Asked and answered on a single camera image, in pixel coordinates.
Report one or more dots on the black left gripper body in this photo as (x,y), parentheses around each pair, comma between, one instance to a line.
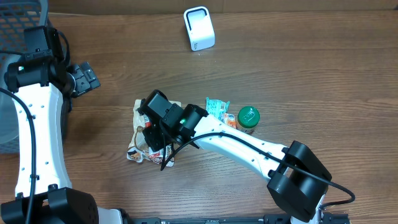
(84,80)

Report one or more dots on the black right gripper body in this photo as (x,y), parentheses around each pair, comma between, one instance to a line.
(157,137)

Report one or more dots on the beige dried food bag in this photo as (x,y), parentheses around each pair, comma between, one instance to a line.
(138,150)

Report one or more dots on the teal snack packet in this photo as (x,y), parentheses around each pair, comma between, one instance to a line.
(219,109)

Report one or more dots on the green lid jar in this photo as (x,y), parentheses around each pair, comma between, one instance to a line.
(248,118)

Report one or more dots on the red stick snack packet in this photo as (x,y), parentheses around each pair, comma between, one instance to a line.
(148,122)

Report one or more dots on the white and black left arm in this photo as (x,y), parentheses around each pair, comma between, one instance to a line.
(42,84)

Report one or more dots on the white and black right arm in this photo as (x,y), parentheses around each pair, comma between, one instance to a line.
(295,177)

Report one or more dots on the white barcode scanner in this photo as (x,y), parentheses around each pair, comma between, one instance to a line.
(199,28)

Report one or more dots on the grey plastic mesh basket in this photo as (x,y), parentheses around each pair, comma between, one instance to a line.
(16,15)

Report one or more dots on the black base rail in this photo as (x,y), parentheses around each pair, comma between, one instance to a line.
(328,218)

